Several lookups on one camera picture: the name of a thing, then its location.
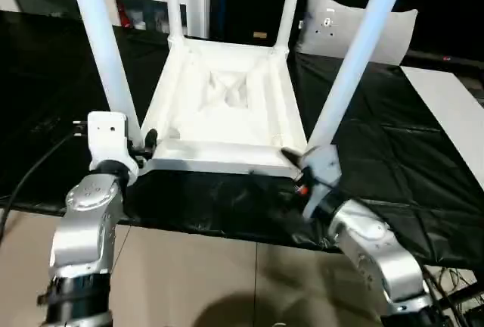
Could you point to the white plastic table leg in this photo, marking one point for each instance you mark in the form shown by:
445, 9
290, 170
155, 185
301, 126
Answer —
289, 5
351, 58
173, 1
102, 39

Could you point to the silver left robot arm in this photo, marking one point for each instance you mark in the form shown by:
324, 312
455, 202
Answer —
87, 221

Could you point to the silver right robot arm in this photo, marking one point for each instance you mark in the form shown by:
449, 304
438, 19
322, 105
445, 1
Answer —
378, 243

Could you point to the black table mat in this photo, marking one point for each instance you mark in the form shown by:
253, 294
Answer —
397, 153

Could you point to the small brown label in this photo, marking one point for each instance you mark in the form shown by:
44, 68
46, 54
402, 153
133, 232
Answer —
259, 34

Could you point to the grey cushion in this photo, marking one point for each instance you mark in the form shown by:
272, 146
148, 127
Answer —
389, 35

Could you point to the black stand bar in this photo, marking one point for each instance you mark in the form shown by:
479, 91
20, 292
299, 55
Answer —
461, 294

